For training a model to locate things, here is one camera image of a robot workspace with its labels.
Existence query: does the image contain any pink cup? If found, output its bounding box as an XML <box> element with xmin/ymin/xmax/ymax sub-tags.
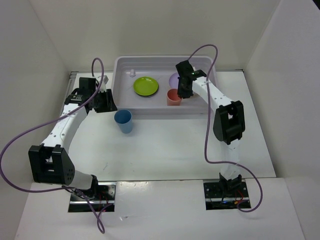
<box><xmin>166</xmin><ymin>88</ymin><xmax>182</xmax><ymax>106</ymax></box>

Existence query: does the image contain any green plate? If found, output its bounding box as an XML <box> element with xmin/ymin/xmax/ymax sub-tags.
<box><xmin>133</xmin><ymin>76</ymin><xmax>159</xmax><ymax>96</ymax></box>

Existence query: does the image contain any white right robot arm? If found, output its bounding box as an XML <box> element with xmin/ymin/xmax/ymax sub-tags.
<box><xmin>175</xmin><ymin>60</ymin><xmax>246</xmax><ymax>197</ymax></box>

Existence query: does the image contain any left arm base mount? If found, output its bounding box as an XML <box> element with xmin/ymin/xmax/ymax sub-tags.
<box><xmin>68</xmin><ymin>181</ymin><xmax>117</xmax><ymax>214</ymax></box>

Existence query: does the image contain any blue cup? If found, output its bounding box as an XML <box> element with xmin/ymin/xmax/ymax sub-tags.
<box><xmin>114</xmin><ymin>109</ymin><xmax>133</xmax><ymax>134</ymax></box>

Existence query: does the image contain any purple plate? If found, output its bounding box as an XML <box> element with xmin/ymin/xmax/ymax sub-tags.
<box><xmin>168</xmin><ymin>72</ymin><xmax>179</xmax><ymax>89</ymax></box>

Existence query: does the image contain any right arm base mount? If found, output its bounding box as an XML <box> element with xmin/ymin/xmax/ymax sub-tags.
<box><xmin>203</xmin><ymin>180</ymin><xmax>251</xmax><ymax>211</ymax></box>

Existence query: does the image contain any lavender plastic bin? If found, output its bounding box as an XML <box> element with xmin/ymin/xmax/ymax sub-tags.
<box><xmin>111</xmin><ymin>55</ymin><xmax>208</xmax><ymax>115</ymax></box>

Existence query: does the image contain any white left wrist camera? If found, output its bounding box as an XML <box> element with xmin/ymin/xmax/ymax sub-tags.
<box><xmin>95</xmin><ymin>75</ymin><xmax>109</xmax><ymax>93</ymax></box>

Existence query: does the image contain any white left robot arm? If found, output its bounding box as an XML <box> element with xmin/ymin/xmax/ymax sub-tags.
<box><xmin>28</xmin><ymin>75</ymin><xmax>117</xmax><ymax>200</ymax></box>

